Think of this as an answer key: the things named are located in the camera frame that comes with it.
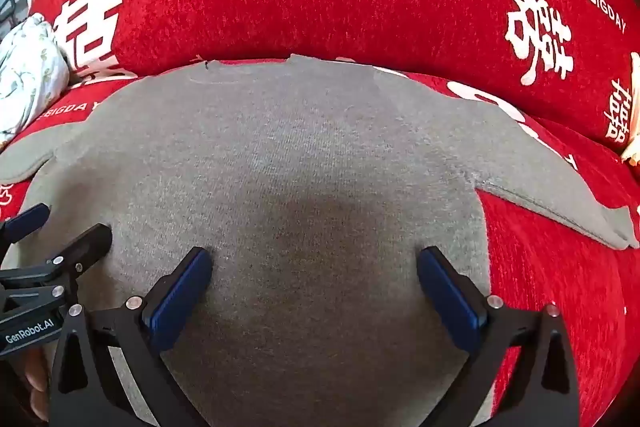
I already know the cream plush cloth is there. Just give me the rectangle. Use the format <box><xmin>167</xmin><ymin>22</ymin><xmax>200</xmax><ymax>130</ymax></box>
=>
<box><xmin>620</xmin><ymin>52</ymin><xmax>640</xmax><ymax>166</ymax></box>

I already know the pale floral quilt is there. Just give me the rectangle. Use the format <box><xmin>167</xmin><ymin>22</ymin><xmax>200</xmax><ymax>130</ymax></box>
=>
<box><xmin>0</xmin><ymin>13</ymin><xmax>71</xmax><ymax>152</ymax></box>

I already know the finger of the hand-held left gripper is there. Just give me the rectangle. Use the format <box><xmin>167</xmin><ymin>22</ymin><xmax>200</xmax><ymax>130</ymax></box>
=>
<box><xmin>0</xmin><ymin>223</ymin><xmax>113</xmax><ymax>315</ymax></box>
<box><xmin>0</xmin><ymin>203</ymin><xmax>52</xmax><ymax>258</ymax></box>

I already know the grey knitted sweater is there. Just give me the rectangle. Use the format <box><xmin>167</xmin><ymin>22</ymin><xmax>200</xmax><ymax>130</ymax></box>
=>
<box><xmin>0</xmin><ymin>54</ymin><xmax>640</xmax><ymax>427</ymax></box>

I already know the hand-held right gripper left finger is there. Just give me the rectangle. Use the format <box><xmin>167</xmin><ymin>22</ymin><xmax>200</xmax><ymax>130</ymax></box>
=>
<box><xmin>50</xmin><ymin>247</ymin><xmax>216</xmax><ymax>427</ymax></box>

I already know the person's left hand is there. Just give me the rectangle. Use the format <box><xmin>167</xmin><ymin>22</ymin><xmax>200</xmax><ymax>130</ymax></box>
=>
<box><xmin>20</xmin><ymin>347</ymin><xmax>51</xmax><ymax>423</ymax></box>

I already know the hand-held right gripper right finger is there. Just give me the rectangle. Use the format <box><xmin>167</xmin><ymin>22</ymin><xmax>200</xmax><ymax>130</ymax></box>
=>
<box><xmin>417</xmin><ymin>246</ymin><xmax>581</xmax><ymax>427</ymax></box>

